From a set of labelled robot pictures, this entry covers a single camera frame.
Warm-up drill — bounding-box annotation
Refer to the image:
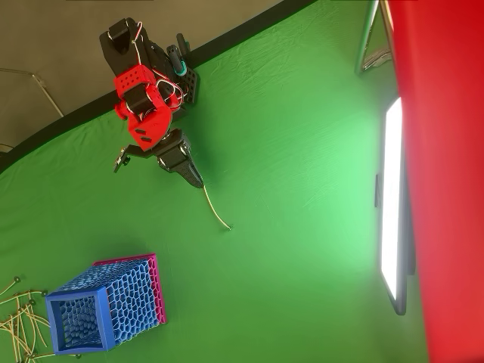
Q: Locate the white stick with clear tip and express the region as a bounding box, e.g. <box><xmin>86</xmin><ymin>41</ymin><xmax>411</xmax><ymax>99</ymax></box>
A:
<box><xmin>202</xmin><ymin>184</ymin><xmax>234</xmax><ymax>231</ymax></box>

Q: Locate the blue and magenta lattice basket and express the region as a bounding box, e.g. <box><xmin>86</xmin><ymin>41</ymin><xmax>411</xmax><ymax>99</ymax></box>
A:
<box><xmin>45</xmin><ymin>252</ymin><xmax>168</xmax><ymax>355</ymax></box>

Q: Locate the green cloth with black border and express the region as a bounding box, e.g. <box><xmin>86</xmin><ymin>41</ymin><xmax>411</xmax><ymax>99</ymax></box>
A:
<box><xmin>0</xmin><ymin>0</ymin><xmax>430</xmax><ymax>363</ymax></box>

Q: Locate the black LED light panel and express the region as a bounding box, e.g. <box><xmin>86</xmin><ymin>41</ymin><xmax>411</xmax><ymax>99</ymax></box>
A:
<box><xmin>374</xmin><ymin>96</ymin><xmax>417</xmax><ymax>317</ymax></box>

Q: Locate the chrome tube stand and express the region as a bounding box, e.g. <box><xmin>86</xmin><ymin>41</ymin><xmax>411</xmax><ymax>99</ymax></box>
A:
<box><xmin>354</xmin><ymin>0</ymin><xmax>395</xmax><ymax>76</ymax></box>

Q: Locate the red blurred foreground object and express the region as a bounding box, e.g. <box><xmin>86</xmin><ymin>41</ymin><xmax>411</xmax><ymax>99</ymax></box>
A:
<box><xmin>380</xmin><ymin>0</ymin><xmax>484</xmax><ymax>363</ymax></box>

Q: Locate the black clamp with teal ring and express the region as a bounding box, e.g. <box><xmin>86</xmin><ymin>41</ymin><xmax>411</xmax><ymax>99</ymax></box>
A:
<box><xmin>166</xmin><ymin>33</ymin><xmax>190</xmax><ymax>79</ymax></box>

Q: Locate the thin grey cable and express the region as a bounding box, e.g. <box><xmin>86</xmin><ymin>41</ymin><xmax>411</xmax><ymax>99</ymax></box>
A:
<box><xmin>0</xmin><ymin>67</ymin><xmax>65</xmax><ymax>118</ymax></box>

